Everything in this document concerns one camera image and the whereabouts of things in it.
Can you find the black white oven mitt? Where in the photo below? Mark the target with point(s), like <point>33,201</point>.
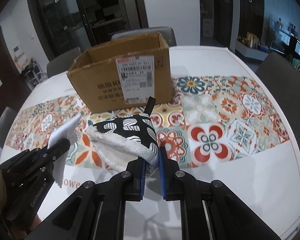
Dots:
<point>123,139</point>

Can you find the black glass sliding door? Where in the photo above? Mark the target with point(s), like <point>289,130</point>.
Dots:
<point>65,24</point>

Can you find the brown cardboard box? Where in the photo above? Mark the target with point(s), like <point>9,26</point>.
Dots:
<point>94,74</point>

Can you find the grey chair right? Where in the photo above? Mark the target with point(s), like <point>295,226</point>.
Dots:
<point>283,82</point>

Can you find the colourful patterned table runner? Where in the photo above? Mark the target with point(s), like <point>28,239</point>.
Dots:
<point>219,118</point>

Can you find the dark wooden entry door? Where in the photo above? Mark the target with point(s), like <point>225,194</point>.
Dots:
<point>14,91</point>

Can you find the grey chair centre back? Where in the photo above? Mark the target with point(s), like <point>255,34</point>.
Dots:
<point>166,32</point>

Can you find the white low tv cabinet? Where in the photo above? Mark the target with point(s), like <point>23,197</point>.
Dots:
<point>250,53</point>

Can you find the white cloth sheet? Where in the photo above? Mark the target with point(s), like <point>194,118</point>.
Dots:
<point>66,131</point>

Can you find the grey chair left back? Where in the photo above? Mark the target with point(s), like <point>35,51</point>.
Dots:
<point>63,62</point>

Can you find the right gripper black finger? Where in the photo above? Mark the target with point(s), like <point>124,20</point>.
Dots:
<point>57,150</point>

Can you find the white wall intercom panel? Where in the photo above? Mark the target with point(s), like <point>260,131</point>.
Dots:
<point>18,51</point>

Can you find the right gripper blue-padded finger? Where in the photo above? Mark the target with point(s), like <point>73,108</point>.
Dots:
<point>44,151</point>

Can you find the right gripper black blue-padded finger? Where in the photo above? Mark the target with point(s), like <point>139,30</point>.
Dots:
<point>136,181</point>
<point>170,189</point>

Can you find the grey chair far left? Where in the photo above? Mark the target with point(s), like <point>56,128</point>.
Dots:
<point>6,121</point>

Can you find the grey chair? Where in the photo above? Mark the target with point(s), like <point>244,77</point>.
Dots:
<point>63,62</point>
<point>283,82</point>
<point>166,32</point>
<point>6,121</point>

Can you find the white shipping label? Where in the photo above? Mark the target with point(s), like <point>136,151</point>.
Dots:
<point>136,75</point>

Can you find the white shelf rack with items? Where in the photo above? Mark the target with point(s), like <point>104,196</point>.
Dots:
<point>32,73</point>

